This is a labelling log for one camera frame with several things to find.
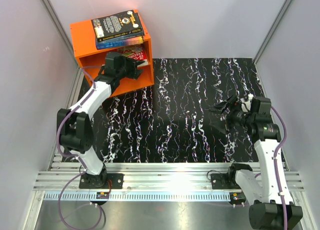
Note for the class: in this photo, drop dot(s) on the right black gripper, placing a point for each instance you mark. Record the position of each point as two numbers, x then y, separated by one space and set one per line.
221 107

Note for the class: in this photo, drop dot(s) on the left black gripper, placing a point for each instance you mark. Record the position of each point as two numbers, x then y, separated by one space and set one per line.
134 73

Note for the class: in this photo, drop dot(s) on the red 13-storey treehouse book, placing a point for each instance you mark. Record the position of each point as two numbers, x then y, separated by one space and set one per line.
135 52

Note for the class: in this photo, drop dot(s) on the blue Jane Eyre book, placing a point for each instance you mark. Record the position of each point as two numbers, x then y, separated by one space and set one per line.
121 43

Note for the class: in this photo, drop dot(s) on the grey-blue hardcover book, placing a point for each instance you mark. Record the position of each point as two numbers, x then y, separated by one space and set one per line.
120 38

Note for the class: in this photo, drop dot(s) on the black paperback book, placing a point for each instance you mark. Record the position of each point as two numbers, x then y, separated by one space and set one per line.
126 23

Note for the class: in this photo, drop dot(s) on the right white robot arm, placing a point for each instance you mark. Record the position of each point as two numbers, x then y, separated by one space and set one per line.
271 206

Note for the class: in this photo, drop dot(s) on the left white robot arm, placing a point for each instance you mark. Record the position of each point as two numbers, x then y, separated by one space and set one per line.
74 135

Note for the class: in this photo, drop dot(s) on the orange wooden shelf cabinet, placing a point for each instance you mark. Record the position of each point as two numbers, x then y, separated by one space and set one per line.
86 54

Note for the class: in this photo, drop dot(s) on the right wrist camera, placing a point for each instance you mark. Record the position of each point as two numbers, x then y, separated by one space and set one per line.
246 103

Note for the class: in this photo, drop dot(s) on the aluminium mounting rail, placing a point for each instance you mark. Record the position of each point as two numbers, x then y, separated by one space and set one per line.
159 182

